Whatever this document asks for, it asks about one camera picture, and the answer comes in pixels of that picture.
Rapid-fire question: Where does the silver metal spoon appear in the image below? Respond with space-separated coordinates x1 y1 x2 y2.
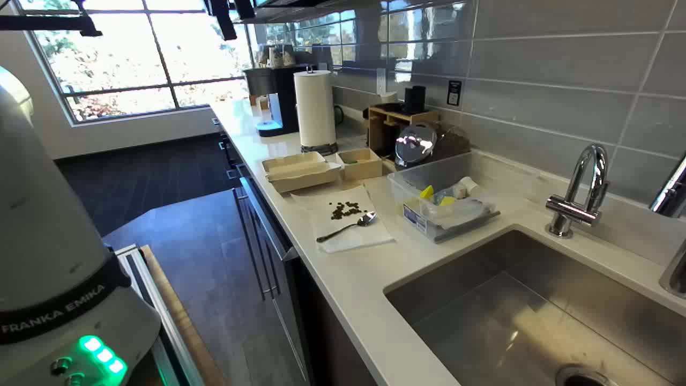
315 208 378 244

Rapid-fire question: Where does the black coffee machine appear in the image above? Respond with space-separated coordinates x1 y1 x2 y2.
241 64 309 138

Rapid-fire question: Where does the white paper towel roll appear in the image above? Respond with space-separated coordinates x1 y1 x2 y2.
291 68 339 155

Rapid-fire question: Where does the large grid window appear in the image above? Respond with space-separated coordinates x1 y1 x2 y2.
15 0 252 126

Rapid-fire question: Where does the black horizontal bar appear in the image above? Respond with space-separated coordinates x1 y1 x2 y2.
0 0 102 39

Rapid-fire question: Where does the light wooden tray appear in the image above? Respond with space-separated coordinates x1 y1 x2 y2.
258 150 344 197

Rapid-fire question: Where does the dark wooden organizer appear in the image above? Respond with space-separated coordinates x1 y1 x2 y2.
365 100 443 161

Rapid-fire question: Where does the black cup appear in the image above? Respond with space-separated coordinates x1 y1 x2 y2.
402 83 428 116

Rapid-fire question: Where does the clear plastic bin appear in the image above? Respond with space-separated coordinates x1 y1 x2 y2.
386 150 504 244

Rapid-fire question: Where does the white paper napkin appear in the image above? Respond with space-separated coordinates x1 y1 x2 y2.
296 186 397 255

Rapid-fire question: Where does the white scrubber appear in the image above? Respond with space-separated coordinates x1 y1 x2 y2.
451 175 479 200

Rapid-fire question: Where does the dark cabinet front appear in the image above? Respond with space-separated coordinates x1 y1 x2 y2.
218 136 373 386

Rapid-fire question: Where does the wooden edged robot stand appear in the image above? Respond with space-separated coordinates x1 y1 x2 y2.
115 242 225 386

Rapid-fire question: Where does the chrome curved faucet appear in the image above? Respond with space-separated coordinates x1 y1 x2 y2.
545 142 612 240

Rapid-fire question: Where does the stainless steel sink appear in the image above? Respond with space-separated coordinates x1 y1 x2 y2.
381 226 686 386

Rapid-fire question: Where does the chrome angled faucet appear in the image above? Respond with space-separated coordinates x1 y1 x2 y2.
646 150 686 220

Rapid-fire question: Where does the metal cabinet handle bar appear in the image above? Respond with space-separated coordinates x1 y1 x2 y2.
235 173 300 264

